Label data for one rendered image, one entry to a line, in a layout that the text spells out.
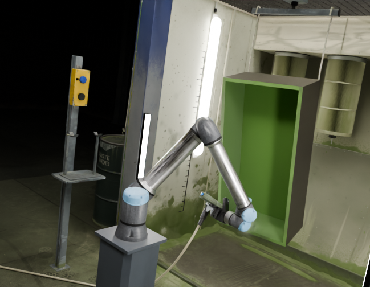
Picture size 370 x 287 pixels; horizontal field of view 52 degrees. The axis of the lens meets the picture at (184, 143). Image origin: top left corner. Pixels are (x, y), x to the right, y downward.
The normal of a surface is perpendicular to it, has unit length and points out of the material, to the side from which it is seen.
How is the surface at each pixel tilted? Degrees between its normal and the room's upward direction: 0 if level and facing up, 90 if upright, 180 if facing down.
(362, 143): 90
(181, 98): 90
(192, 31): 90
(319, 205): 57
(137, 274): 90
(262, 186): 102
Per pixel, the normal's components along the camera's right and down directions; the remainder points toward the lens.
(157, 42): 0.74, 0.22
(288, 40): -0.66, 0.04
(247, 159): -0.60, 0.26
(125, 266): 0.05, 0.18
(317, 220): -0.48, -0.50
